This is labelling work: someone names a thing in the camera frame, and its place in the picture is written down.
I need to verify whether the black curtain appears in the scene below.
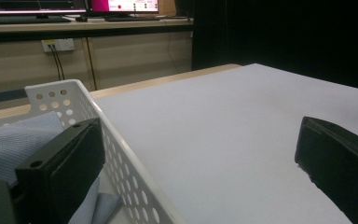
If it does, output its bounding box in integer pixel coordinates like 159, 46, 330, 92
191, 0, 358, 92

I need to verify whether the light blue tank top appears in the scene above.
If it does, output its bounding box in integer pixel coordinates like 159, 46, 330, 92
0, 111, 122, 224

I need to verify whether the white table cover sheet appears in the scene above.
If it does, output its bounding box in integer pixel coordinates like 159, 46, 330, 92
91, 63, 358, 224

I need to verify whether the white wall socket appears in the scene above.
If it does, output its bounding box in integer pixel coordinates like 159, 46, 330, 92
41, 38, 76, 53

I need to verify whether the beige wooden desk cabinet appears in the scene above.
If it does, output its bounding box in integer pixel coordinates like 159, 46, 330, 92
0, 17, 195, 94

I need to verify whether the thin black hanging cable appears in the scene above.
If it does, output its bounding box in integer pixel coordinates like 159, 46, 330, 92
167, 20, 181, 74

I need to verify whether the black power cable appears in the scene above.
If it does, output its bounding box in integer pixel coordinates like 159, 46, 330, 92
48, 44, 62, 82
52, 44, 66, 81

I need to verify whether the white perforated plastic basket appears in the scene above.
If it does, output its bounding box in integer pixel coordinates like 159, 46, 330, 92
0, 78, 186, 224

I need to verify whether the black computer monitor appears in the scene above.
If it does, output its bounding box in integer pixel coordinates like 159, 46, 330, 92
88, 0, 160, 17
0, 0, 88, 19

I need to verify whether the light wooden table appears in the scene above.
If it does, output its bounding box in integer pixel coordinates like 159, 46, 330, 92
0, 63, 241, 124

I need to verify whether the black keyboard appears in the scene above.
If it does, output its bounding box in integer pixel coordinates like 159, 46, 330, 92
0, 15, 73, 25
104, 15, 162, 22

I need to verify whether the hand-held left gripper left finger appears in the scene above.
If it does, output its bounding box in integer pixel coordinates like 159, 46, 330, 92
15, 117, 106, 224

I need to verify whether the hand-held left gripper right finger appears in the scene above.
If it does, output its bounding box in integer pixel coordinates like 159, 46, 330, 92
294, 116, 358, 224

